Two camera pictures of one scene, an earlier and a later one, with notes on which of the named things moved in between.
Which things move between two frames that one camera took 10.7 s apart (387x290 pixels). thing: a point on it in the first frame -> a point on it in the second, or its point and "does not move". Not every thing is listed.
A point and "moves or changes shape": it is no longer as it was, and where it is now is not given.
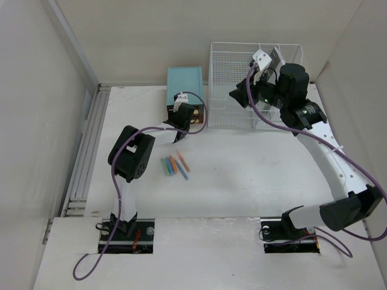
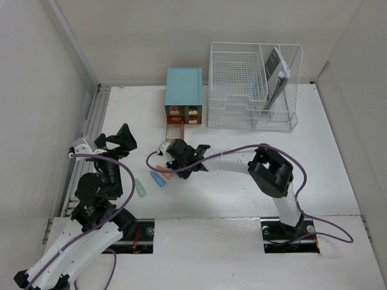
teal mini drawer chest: x=189 y=79 does not move
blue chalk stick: x=169 y=166 moves or changes shape
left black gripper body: x=171 y=115 -> x=108 y=167
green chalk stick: x=165 y=168 -> x=141 y=190
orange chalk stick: x=174 y=168 moves or changes shape
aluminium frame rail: x=75 y=203 does not move
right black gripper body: x=264 y=91 -> x=176 y=165
